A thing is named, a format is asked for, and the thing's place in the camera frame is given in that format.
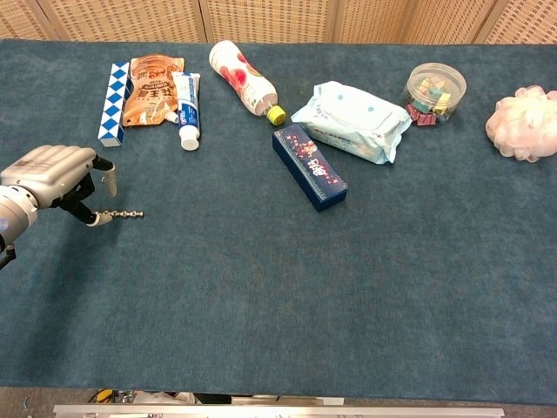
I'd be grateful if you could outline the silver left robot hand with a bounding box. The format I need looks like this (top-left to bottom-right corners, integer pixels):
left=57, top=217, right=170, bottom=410
left=0, top=145, right=118, bottom=227

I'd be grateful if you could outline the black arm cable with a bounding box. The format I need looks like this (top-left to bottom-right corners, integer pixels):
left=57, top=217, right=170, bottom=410
left=0, top=243, right=17, bottom=271

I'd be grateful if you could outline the aluminium frame rail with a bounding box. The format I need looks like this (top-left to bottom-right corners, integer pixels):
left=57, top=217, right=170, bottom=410
left=52, top=403, right=506, bottom=418

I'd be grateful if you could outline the white bottle yellow cap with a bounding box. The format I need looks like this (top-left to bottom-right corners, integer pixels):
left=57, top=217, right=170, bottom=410
left=208, top=39, right=287, bottom=126

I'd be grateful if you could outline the woven folding screen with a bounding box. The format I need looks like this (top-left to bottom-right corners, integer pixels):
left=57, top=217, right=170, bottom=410
left=0, top=0, right=557, bottom=45

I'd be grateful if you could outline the orange snack pouch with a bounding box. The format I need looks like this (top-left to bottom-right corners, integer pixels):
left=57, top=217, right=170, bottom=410
left=121, top=53, right=185, bottom=128

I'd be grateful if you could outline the dark blue rectangular box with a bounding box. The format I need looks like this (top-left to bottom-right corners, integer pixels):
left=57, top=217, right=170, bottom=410
left=272, top=123, right=349, bottom=213

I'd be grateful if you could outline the clear jar of binder clips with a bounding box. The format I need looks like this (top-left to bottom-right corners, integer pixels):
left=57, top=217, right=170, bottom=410
left=402, top=62, right=467, bottom=128

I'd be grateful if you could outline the teal table cloth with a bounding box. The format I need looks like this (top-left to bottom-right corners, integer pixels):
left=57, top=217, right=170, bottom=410
left=0, top=37, right=557, bottom=407

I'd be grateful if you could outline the pink mesh bath sponge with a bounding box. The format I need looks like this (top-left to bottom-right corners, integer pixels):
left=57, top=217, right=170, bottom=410
left=485, top=85, right=557, bottom=163

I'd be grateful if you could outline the light blue wet wipes pack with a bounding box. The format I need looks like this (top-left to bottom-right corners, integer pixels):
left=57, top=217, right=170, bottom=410
left=290, top=80, right=413, bottom=165

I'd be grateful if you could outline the white blue toothpaste tube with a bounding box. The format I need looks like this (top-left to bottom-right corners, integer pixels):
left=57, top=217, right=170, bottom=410
left=171, top=71, right=202, bottom=152

